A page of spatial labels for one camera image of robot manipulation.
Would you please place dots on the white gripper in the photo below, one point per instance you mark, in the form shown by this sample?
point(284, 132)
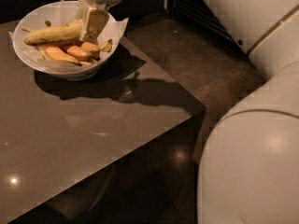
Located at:
point(95, 18)

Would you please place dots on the large front yellow banana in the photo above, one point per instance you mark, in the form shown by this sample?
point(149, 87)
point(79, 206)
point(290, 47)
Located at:
point(69, 31)

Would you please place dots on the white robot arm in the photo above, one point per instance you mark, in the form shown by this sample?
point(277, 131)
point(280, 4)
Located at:
point(249, 168)

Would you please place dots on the white bowl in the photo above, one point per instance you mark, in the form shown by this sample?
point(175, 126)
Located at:
point(62, 73)

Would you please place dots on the white paper liner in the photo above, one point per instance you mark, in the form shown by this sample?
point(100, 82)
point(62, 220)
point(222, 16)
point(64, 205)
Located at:
point(56, 11)

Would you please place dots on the bunch of small bananas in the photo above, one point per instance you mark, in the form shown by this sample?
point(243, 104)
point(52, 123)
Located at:
point(76, 52)

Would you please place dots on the black glass door refrigerator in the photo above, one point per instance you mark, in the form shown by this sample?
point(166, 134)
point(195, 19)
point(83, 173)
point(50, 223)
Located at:
point(198, 11)

